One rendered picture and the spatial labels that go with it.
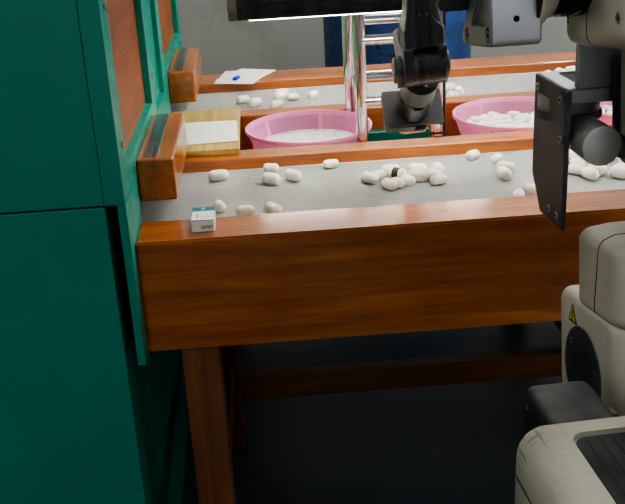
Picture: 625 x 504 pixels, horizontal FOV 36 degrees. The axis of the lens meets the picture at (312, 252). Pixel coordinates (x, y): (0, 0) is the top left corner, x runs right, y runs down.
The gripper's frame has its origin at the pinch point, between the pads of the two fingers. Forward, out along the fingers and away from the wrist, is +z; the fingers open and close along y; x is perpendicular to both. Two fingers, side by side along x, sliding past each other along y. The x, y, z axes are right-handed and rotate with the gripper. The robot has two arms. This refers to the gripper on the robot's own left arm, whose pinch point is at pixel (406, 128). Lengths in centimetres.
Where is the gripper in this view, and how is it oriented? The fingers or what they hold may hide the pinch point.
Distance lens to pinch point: 177.0
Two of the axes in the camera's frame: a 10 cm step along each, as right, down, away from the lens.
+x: 0.9, 9.5, -2.8
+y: -10.0, 0.8, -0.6
